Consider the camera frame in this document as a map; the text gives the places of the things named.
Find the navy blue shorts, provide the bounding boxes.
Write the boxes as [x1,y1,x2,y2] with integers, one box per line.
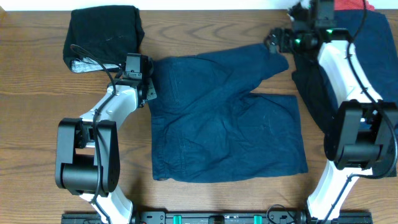
[149,44,308,183]

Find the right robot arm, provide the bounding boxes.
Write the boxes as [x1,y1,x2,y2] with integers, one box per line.
[264,28,397,223]

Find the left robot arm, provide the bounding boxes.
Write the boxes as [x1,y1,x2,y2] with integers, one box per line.
[55,78,157,223]

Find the black garment in pile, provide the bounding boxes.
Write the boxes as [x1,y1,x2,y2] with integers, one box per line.
[292,54,338,134]

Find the red garment in pile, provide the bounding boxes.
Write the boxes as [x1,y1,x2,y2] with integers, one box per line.
[334,0,375,11]

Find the folded black garment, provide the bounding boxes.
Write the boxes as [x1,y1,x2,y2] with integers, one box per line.
[63,5,145,73]

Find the navy garment in pile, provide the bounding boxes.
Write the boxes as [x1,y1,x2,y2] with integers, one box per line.
[323,9,398,138]

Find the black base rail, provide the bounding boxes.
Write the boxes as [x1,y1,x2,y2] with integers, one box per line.
[60,210,373,224]

